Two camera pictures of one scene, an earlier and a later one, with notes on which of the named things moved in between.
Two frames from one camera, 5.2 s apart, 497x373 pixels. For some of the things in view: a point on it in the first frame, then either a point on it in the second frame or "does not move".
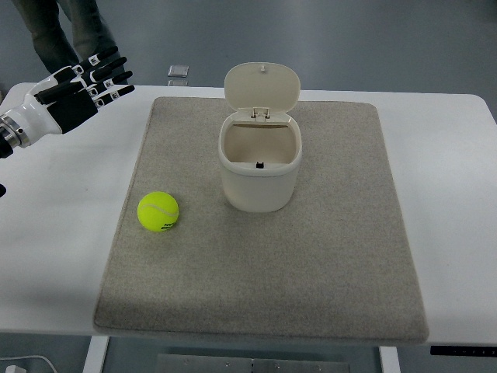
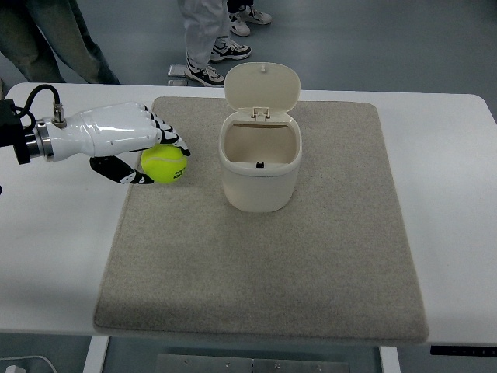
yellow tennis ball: [158, 211] → [164, 163]
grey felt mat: [333, 264] does not move
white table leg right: [390, 359] does not move
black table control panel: [463, 350] does not move
